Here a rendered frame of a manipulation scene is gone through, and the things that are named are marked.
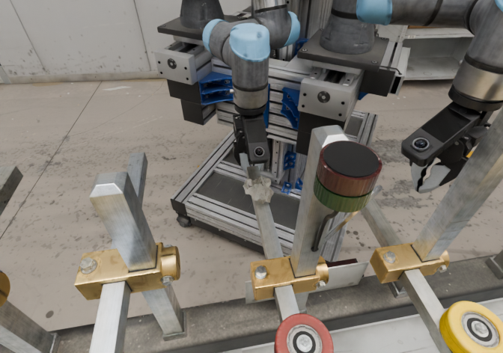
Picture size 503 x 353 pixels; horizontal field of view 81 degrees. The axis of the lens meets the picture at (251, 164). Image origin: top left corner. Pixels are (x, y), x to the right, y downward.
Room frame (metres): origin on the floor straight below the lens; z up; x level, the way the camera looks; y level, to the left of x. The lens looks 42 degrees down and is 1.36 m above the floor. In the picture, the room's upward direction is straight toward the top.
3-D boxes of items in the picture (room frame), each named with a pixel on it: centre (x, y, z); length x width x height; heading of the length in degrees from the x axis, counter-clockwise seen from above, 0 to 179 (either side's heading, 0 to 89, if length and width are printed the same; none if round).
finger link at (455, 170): (0.37, -0.33, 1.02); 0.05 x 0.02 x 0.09; 31
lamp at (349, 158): (0.22, -0.10, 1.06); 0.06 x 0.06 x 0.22; 10
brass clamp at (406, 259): (0.31, -0.31, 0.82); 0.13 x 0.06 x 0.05; 100
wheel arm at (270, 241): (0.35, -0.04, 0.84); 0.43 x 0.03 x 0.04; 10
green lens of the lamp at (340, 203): (0.22, -0.10, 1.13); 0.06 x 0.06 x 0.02
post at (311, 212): (0.27, -0.09, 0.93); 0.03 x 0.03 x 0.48; 10
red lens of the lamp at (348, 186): (0.22, -0.10, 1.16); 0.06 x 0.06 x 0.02
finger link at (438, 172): (0.39, -0.35, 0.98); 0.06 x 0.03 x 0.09; 121
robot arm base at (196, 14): (1.09, 0.17, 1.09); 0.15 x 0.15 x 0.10
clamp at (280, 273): (0.26, -0.07, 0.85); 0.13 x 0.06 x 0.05; 100
